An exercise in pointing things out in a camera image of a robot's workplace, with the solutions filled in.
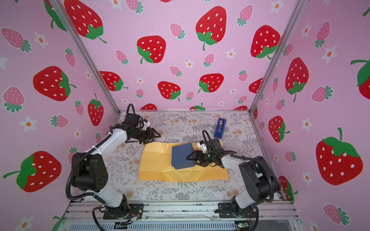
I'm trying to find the left aluminium corner post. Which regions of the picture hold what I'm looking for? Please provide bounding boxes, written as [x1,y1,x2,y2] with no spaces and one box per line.
[50,0,120,115]

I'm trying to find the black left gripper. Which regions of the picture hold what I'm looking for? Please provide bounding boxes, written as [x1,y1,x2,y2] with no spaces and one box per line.
[131,127,161,144]

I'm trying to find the aluminium corner post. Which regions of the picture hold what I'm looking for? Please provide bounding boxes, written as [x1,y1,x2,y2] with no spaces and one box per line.
[249,0,308,115]
[50,0,120,115]

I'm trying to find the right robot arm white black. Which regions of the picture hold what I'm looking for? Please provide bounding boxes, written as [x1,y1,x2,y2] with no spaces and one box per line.
[186,151,281,217]

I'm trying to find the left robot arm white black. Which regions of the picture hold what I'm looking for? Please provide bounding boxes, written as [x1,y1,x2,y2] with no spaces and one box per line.
[66,123,161,218]

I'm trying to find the right aluminium corner post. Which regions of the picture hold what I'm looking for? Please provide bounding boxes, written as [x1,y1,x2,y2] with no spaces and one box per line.
[249,0,308,115]

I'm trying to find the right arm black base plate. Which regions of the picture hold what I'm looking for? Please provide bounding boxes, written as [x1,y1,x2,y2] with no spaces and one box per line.
[214,203,259,218]

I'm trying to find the yellow orange wrapping paper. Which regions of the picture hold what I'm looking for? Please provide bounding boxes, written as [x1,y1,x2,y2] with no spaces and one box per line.
[139,142,229,182]

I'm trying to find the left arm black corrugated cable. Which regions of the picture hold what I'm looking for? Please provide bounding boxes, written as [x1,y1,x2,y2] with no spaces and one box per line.
[65,135,116,201]

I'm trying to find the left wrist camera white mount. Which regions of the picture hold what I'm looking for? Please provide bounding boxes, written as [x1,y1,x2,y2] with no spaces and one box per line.
[136,118,150,131]

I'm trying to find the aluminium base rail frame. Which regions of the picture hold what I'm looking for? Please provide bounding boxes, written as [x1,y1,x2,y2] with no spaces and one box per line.
[56,200,305,231]

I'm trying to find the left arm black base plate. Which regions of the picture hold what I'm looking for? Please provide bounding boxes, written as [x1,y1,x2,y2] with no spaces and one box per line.
[103,204,144,220]

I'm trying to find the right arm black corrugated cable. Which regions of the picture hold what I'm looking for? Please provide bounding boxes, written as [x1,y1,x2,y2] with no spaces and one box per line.
[228,152,275,203]

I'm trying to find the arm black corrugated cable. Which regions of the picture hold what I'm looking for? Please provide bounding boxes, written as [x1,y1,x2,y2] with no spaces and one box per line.
[228,152,275,203]
[65,135,116,201]

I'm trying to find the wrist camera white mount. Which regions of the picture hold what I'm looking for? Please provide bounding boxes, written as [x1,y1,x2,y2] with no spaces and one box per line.
[136,118,150,131]
[197,141,208,153]

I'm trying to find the blue tape dispenser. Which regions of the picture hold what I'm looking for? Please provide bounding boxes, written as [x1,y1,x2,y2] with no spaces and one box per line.
[214,118,226,139]

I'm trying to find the dark blue gift box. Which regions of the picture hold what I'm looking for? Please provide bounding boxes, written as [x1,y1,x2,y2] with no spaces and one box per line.
[171,143,195,170]

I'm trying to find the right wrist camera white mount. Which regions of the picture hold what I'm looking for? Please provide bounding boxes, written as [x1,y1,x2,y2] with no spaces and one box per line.
[197,141,208,153]

